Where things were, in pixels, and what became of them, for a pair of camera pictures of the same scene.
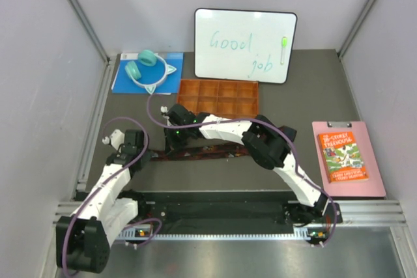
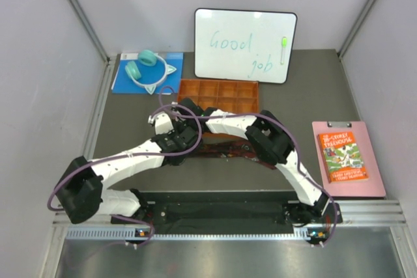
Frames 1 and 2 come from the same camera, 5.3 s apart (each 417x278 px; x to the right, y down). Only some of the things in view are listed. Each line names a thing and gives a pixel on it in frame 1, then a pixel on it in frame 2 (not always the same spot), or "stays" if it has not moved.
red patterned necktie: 215,150 stays
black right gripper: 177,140 → 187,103
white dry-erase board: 246,45 stays
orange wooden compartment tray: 231,98 stays
